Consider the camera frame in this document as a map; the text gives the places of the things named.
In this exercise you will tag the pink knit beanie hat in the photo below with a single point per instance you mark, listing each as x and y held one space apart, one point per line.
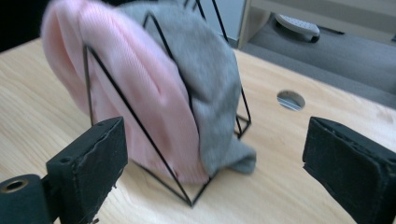
140 77

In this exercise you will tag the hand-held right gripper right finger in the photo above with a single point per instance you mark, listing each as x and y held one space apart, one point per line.
348 168

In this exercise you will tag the white ridged foot pedal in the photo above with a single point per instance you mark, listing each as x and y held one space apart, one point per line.
295 25

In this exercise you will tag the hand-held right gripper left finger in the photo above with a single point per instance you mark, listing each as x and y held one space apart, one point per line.
90 168

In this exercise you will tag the grey knit beanie hat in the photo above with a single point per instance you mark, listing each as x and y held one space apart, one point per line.
211 77

